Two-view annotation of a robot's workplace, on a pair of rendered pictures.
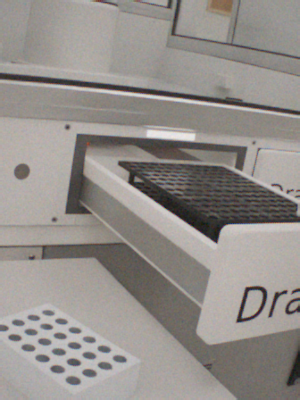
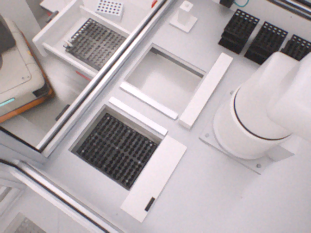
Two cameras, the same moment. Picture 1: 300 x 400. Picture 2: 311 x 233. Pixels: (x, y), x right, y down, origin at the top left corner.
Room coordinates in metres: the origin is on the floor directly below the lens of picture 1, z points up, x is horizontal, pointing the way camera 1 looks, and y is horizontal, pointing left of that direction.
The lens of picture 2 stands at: (1.36, -0.18, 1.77)
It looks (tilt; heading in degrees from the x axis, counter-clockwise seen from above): 69 degrees down; 149
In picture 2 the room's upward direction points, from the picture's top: 6 degrees clockwise
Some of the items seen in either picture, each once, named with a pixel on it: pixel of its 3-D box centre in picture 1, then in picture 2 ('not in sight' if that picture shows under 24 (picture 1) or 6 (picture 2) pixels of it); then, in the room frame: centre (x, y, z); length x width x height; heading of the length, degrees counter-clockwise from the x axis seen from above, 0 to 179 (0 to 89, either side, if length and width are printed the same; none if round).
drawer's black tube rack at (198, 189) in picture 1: (212, 211); not in sight; (0.69, -0.08, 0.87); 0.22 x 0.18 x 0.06; 32
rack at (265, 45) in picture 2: not in sight; (265, 45); (1.01, 0.48, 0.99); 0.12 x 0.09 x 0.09; 122
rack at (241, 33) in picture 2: not in sight; (238, 32); (0.92, 0.42, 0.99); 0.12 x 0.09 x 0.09; 122
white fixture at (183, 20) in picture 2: not in sight; (185, 12); (0.76, 0.27, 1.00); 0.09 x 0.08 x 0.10; 32
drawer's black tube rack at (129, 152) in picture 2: not in sight; (118, 150); (1.12, -0.18, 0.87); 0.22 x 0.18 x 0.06; 32
